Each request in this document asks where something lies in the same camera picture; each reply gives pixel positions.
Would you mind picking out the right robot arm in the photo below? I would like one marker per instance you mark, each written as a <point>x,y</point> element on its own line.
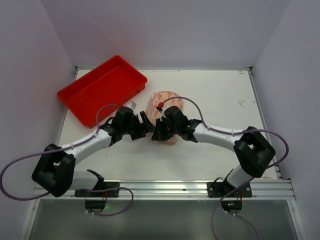
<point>253,151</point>

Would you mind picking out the aluminium front rail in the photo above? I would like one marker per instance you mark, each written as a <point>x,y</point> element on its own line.
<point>265,189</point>

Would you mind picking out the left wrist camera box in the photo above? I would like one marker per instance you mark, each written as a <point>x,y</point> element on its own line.
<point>132,105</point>

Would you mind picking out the floral pink laundry bag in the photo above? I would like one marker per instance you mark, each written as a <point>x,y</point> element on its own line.
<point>152,113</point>

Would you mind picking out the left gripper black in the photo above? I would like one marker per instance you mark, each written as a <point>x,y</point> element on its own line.
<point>137,127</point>

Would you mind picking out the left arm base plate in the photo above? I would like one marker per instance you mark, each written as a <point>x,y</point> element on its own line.
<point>96,202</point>

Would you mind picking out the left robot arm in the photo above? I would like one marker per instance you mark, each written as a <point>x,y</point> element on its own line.
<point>55,170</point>

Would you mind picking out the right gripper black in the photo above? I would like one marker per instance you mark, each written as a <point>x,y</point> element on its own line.
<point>162,129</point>

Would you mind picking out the red plastic tray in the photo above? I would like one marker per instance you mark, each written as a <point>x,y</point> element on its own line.
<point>113,82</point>

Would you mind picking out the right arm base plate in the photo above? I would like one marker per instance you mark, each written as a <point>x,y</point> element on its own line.
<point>233,203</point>

